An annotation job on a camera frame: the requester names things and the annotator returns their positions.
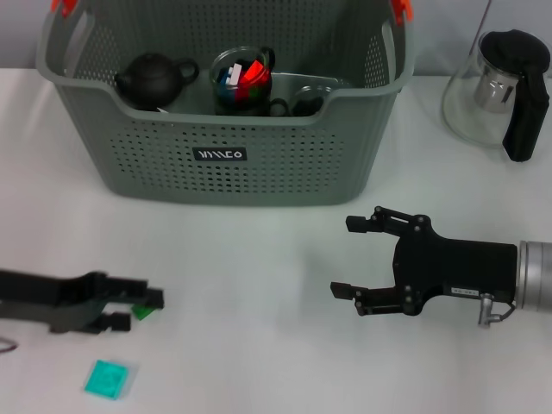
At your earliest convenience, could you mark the thin grey vertical pole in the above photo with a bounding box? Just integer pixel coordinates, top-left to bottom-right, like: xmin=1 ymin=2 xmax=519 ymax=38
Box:
xmin=472 ymin=0 xmax=492 ymax=48

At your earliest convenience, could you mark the grey-green perforated storage basket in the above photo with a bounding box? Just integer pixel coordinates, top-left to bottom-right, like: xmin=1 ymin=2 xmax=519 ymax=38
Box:
xmin=34 ymin=0 xmax=417 ymax=208

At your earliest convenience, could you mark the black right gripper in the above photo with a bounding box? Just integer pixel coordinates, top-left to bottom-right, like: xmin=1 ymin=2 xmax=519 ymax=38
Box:
xmin=330 ymin=206 xmax=518 ymax=317

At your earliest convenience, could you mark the teal building brick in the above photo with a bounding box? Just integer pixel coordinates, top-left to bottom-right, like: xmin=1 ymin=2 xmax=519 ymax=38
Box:
xmin=84 ymin=360 xmax=130 ymax=400

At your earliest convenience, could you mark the small white building brick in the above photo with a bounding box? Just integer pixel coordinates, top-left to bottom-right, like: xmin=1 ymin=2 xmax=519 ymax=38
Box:
xmin=219 ymin=63 xmax=245 ymax=86

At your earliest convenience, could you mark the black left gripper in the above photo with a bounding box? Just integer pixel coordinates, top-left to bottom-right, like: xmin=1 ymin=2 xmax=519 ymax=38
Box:
xmin=0 ymin=269 xmax=166 ymax=334

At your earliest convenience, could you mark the bright red sloped brick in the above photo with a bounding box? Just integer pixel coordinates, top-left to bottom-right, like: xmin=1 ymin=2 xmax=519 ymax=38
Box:
xmin=239 ymin=60 xmax=267 ymax=86

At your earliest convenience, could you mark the dark clay teapot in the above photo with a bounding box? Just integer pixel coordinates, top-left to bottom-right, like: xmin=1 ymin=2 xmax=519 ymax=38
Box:
xmin=114 ymin=52 xmax=201 ymax=112

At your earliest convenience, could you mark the glass pitcher with black handle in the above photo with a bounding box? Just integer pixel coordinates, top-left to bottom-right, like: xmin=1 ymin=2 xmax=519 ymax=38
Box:
xmin=440 ymin=28 xmax=552 ymax=163

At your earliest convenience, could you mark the right gripper plug with cable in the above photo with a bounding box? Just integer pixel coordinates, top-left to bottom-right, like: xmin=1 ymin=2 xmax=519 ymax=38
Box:
xmin=477 ymin=292 xmax=517 ymax=327

